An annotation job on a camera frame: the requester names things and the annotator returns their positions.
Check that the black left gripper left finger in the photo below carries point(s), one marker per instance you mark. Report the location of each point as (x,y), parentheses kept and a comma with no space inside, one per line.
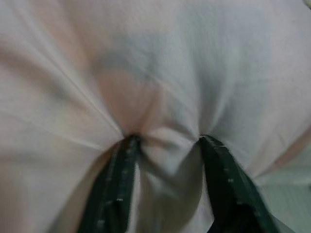
(114,194)

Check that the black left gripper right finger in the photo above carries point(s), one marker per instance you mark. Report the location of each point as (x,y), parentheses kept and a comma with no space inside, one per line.
(230,194)

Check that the cream cartoon print quilt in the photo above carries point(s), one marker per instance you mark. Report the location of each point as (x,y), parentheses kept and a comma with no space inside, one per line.
(155,60)

